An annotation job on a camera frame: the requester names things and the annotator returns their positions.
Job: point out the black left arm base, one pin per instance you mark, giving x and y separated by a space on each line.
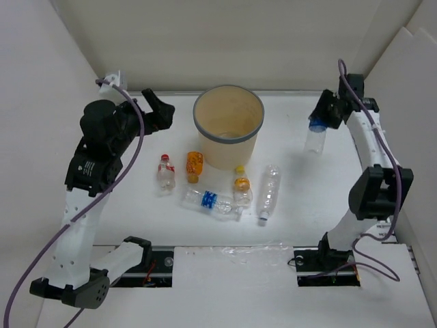
159 274

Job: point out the orange label lying bottle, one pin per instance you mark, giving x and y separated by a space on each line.
194 166

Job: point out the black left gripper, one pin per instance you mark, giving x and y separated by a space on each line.
161 117

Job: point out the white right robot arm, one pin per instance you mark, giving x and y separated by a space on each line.
381 189

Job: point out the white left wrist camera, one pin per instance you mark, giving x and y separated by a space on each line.
117 78

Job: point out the clear unlabelled plastic bottle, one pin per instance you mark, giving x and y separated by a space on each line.
268 193

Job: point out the yellow cap orange label bottle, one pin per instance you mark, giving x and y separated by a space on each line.
242 192

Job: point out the small red cap bottle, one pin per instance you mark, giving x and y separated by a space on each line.
165 175

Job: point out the beige bin with grey rim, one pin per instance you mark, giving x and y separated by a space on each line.
228 119

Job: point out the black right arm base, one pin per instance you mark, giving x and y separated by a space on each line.
316 269

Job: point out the clear bottle dark blue label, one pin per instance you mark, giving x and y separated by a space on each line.
316 136

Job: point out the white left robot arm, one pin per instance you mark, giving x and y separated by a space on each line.
73 278

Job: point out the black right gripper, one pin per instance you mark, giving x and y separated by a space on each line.
319 110

